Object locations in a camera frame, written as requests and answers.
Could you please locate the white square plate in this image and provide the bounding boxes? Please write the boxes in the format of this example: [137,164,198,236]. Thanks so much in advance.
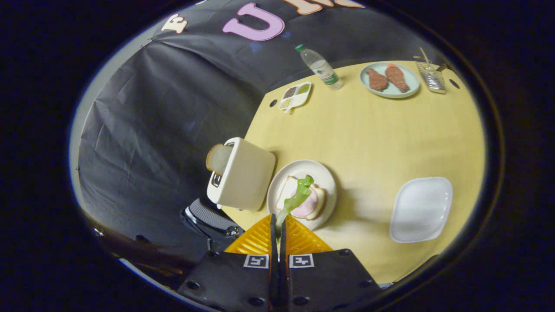
[389,176,454,244]

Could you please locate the clear plastic water bottle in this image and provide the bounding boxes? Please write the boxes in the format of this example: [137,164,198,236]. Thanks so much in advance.
[295,44,344,91]

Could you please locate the cream toaster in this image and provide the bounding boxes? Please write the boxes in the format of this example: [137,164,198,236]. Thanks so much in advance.
[207,137,277,212]

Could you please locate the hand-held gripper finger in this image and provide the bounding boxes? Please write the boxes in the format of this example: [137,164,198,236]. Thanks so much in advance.
[280,214,382,312]
[177,214,278,312]

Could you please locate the toasted bread slice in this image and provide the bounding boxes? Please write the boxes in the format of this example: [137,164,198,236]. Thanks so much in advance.
[206,144,234,176]

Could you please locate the white divided seasoning dish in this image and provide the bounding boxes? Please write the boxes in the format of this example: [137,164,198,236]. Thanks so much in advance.
[279,82,312,114]

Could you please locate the green lettuce leaf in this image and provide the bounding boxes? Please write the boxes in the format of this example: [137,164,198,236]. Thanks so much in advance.
[276,175,314,230]

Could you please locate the brown meat patty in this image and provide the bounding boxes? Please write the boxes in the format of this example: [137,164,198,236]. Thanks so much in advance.
[366,68,389,92]
[385,64,410,93]

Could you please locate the light blue round plate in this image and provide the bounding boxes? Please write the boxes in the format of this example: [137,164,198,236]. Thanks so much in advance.
[359,62,421,99]

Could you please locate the pink ham slice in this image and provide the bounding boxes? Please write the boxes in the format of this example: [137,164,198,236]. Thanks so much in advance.
[291,186,319,218]

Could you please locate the clear utensil holder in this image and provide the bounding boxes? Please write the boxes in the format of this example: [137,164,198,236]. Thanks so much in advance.
[415,61,447,94]

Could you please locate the white round plate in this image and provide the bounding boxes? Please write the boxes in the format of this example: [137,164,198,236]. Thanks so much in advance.
[266,159,338,231]

